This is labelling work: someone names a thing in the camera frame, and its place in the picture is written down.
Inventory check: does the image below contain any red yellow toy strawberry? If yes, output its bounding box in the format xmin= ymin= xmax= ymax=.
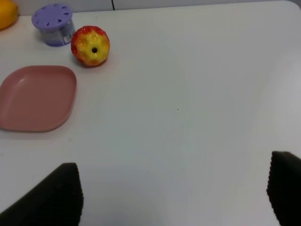
xmin=71 ymin=25 xmax=110 ymax=67

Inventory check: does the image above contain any pink square plate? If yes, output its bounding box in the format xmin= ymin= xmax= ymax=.
xmin=0 ymin=65 xmax=77 ymax=132

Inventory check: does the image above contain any yellow mango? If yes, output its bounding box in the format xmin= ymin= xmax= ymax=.
xmin=0 ymin=0 xmax=18 ymax=30

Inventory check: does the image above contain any purple air freshener jar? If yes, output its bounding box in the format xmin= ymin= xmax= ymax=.
xmin=32 ymin=3 xmax=75 ymax=47

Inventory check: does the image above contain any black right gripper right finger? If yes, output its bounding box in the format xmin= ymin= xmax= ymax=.
xmin=267 ymin=151 xmax=301 ymax=226

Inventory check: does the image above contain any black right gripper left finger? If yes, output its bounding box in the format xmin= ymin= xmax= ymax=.
xmin=0 ymin=163 xmax=84 ymax=226

